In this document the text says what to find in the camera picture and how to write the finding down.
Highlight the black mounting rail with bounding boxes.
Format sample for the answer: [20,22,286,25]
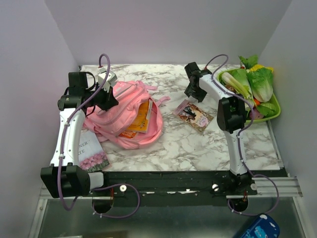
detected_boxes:
[90,171,257,207]

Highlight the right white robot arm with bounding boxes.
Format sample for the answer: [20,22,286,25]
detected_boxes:
[185,62,248,194]

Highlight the green vegetable tray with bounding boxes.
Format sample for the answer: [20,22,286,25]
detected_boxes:
[217,68,281,123]

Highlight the orange Treehouse book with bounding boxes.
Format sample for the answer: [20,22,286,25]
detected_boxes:
[119,131,138,139]

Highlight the Designer Fate flower book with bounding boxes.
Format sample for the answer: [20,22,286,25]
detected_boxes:
[78,130,110,173]

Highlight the brown illustrated notebook packet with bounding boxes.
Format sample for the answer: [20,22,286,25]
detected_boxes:
[173,100,213,132]

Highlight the blue dinosaur pencil case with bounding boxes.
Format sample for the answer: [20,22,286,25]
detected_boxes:
[233,213,280,238]

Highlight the green lettuce head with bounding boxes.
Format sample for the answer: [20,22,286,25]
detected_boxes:
[247,67,273,103]

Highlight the orange card packet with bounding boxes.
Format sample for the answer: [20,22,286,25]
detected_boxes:
[127,99,153,133]

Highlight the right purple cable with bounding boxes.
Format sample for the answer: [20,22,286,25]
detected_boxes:
[204,54,280,216]

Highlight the pink student backpack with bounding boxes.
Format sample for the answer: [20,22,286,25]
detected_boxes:
[83,81,170,149]

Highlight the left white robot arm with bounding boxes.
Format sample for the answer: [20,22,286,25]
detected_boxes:
[40,70,118,198]

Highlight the purple pink radish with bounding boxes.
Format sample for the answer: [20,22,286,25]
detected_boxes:
[249,108,264,120]

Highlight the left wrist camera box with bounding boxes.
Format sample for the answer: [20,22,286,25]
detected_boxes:
[98,69,117,92]

